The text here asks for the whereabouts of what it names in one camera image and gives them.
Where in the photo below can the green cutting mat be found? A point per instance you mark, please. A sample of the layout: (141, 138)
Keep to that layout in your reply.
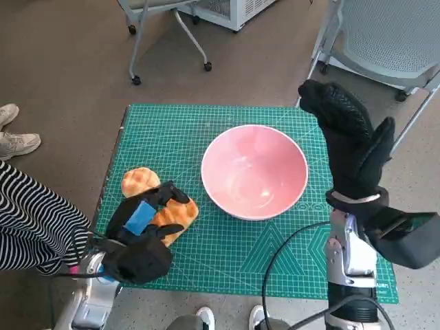
(240, 247)

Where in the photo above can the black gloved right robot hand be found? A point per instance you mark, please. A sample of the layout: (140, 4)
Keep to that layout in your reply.
(354, 154)

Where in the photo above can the pink bowl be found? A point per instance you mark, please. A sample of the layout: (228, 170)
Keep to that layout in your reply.
(254, 172)

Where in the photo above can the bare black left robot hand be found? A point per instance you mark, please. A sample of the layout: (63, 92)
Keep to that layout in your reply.
(137, 220)

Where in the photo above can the orange toy bread loaf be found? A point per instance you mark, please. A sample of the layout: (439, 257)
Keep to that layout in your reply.
(178, 213)

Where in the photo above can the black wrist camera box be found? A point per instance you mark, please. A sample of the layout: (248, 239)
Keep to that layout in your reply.
(141, 261)
(409, 251)

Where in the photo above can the person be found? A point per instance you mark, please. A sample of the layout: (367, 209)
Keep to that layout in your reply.
(206, 315)
(17, 141)
(20, 223)

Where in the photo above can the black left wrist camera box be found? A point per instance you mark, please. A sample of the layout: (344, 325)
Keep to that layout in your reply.
(141, 261)

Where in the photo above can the white mesh cabinet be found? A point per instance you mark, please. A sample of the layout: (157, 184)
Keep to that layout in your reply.
(237, 13)

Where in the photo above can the grey mesh seat chair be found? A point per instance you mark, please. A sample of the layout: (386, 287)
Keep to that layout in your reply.
(388, 38)

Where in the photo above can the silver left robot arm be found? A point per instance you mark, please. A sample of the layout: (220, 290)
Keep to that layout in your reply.
(93, 302)

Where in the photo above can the grey chair with casters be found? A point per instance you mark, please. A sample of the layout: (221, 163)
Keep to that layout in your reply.
(137, 44)

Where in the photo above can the round toy bread bun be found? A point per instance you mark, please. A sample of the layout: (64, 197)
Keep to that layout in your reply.
(137, 180)

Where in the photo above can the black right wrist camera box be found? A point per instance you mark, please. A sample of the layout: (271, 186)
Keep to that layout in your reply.
(409, 251)

